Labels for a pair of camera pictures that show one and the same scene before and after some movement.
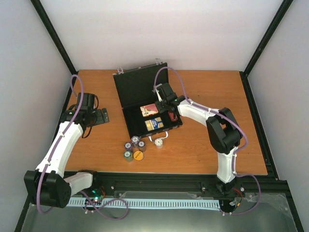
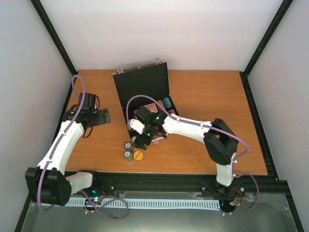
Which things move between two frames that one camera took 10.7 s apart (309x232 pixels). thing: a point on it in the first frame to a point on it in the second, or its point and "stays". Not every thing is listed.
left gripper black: (101, 120) stays
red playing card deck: (148, 109) stays
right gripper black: (160, 108) to (141, 145)
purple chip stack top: (135, 140) stays
